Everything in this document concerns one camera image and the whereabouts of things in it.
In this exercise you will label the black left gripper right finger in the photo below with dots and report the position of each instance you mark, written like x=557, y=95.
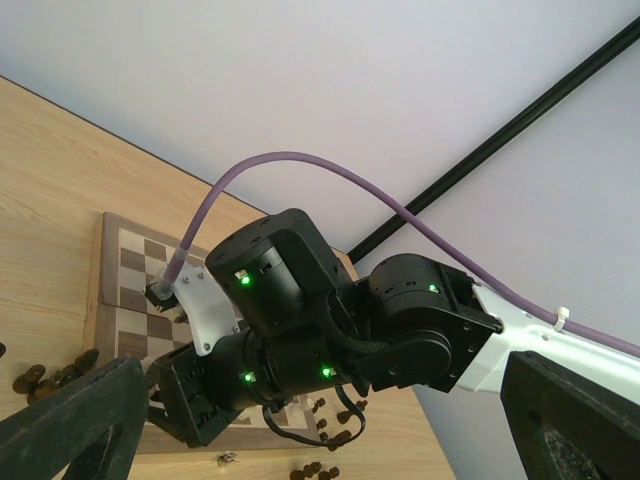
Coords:
x=565, y=426

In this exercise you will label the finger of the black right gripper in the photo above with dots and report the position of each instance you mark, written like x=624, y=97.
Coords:
x=176, y=378

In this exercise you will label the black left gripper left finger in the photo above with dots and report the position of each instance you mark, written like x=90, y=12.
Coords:
x=89, y=429

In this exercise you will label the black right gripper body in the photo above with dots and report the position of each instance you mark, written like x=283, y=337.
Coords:
x=245, y=370

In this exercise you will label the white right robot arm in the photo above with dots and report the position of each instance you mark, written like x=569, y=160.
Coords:
x=274, y=315

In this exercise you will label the wooden chess board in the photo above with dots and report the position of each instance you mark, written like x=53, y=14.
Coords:
x=121, y=322

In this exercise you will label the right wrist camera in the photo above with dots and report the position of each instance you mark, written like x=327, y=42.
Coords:
x=209, y=312

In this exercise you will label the black frame post right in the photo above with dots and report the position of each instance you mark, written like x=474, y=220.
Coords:
x=543, y=104

